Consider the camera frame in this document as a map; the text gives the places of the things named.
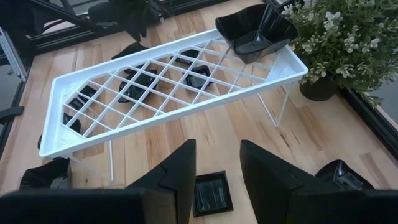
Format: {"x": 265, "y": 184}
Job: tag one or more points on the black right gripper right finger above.
{"x": 264, "y": 186}

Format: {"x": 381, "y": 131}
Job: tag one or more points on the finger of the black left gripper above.
{"x": 130, "y": 28}
{"x": 141, "y": 28}

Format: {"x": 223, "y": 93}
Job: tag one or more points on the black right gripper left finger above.
{"x": 174, "y": 186}

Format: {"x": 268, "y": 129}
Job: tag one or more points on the large black square bowl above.
{"x": 248, "y": 46}

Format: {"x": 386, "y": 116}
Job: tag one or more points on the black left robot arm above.
{"x": 62, "y": 12}

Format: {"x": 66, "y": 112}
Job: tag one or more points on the black table clamp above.
{"x": 12, "y": 113}

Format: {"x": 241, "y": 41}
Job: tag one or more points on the green potted plant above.
{"x": 348, "y": 37}

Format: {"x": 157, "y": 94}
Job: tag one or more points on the black aluminium table frame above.
{"x": 56, "y": 42}

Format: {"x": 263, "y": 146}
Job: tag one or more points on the silver aluminium rail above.
{"x": 12, "y": 53}

